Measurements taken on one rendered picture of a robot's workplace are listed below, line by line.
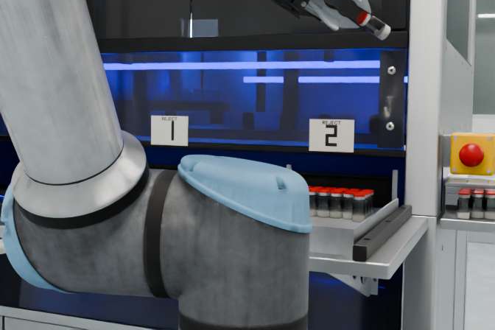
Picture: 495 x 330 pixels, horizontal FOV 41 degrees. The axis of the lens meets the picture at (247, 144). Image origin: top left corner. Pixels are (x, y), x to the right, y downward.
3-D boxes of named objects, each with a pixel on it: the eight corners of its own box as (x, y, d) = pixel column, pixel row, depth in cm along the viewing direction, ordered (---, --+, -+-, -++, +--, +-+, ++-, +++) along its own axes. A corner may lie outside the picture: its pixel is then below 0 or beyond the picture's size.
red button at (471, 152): (460, 165, 117) (460, 142, 117) (484, 166, 115) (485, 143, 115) (458, 166, 113) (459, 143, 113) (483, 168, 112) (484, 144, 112)
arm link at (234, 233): (303, 334, 53) (306, 164, 53) (141, 321, 56) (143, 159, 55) (316, 293, 65) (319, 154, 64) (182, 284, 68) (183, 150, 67)
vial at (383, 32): (389, 24, 95) (366, 9, 94) (392, 30, 94) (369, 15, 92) (378, 37, 96) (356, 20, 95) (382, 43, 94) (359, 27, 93)
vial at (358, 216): (353, 220, 113) (354, 193, 113) (366, 221, 112) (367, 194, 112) (350, 222, 111) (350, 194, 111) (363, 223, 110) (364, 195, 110)
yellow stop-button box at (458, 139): (453, 171, 124) (454, 132, 123) (494, 172, 121) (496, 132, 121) (449, 174, 117) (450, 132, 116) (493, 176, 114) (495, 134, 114)
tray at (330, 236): (259, 208, 127) (259, 189, 127) (398, 218, 118) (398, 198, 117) (174, 238, 96) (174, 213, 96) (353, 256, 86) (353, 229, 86)
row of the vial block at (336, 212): (270, 211, 121) (271, 186, 121) (369, 219, 115) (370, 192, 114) (266, 213, 119) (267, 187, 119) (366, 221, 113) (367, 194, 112)
